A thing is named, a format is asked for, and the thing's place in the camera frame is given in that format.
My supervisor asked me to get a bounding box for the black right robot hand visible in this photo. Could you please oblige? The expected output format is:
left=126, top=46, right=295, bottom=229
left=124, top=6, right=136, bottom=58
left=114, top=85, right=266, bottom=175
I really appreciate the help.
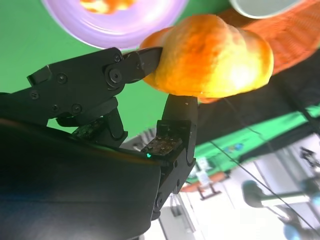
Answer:
left=0, top=46, right=200, bottom=240

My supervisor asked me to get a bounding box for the round orange pumpkin-shaped bread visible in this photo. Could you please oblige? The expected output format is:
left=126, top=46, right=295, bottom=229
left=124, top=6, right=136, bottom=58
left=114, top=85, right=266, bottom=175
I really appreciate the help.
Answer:
left=79, top=0, right=139, bottom=15

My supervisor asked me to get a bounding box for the long orange croissant bread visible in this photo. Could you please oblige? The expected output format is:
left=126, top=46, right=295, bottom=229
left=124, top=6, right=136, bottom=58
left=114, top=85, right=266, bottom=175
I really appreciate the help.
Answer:
left=139, top=14, right=275, bottom=100

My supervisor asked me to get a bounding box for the pale grey-green bowl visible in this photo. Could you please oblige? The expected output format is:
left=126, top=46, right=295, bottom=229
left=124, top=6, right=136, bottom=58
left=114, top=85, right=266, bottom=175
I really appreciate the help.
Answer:
left=228, top=0, right=310, bottom=20

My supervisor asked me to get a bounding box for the lavender plate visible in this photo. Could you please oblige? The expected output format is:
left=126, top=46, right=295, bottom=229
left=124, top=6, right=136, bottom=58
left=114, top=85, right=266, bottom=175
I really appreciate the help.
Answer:
left=41, top=0, right=190, bottom=50

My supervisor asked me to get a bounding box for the orange wicker basket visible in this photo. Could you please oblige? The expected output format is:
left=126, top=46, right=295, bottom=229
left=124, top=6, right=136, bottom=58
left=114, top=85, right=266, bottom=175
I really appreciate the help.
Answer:
left=198, top=0, right=320, bottom=105

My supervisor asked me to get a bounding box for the green tablecloth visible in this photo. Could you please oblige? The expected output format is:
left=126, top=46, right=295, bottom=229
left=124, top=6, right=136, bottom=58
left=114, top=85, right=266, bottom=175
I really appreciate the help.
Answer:
left=0, top=0, right=233, bottom=141

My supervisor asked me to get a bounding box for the green cloth-covered table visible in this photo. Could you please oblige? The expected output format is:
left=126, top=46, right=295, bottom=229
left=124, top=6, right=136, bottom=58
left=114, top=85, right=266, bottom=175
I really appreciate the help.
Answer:
left=194, top=104, right=320, bottom=173

